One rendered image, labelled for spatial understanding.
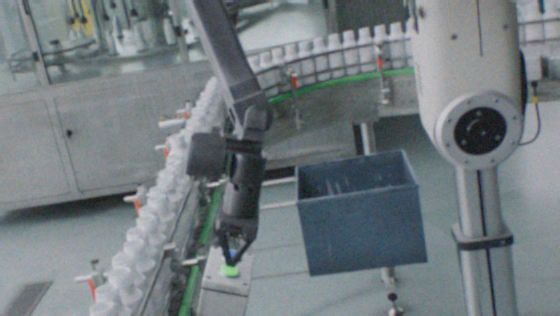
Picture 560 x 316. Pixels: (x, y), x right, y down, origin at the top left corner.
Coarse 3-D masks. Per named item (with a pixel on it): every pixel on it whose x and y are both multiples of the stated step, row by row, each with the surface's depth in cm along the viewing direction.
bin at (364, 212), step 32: (352, 160) 233; (384, 160) 232; (320, 192) 238; (352, 192) 205; (384, 192) 204; (416, 192) 203; (320, 224) 208; (352, 224) 208; (384, 224) 207; (416, 224) 206; (320, 256) 211; (352, 256) 211; (384, 256) 210; (416, 256) 209
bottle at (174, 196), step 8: (160, 184) 173; (168, 184) 172; (168, 192) 173; (176, 192) 174; (176, 200) 173; (184, 208) 175; (184, 216) 175; (184, 224) 175; (184, 232) 175; (184, 240) 175; (192, 240) 178
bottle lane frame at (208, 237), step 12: (228, 168) 238; (216, 192) 212; (216, 204) 205; (216, 216) 202; (204, 228) 188; (204, 240) 181; (216, 240) 197; (192, 276) 163; (192, 288) 159; (192, 300) 157; (180, 312) 149
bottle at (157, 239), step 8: (144, 216) 153; (152, 216) 152; (144, 224) 150; (152, 224) 150; (152, 232) 150; (152, 240) 150; (160, 240) 151; (160, 248) 151; (168, 264) 153; (168, 272) 153; (168, 280) 153; (168, 288) 153
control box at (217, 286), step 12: (216, 252) 141; (216, 264) 136; (240, 264) 137; (252, 264) 139; (204, 276) 131; (216, 276) 132; (228, 276) 132; (240, 276) 133; (204, 288) 131; (216, 288) 130; (228, 288) 130; (240, 288) 130; (204, 300) 131; (216, 300) 131; (228, 300) 131; (240, 300) 131; (204, 312) 132; (216, 312) 132; (228, 312) 132; (240, 312) 131
